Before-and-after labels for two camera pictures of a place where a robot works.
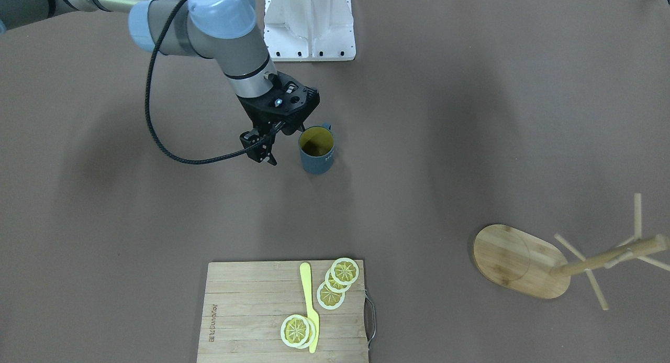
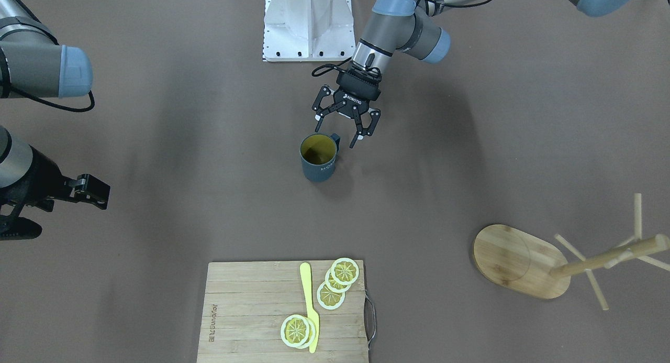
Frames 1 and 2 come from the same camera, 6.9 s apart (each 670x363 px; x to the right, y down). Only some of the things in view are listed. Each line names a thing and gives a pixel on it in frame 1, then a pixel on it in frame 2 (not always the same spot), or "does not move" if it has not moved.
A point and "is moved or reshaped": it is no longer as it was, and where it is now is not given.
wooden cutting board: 245,303 does not move
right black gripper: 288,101 to 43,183
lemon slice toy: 298,331 does not move
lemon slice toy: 333,285 does not move
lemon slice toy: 344,271 does not move
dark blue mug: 316,145 is moved or reshaped
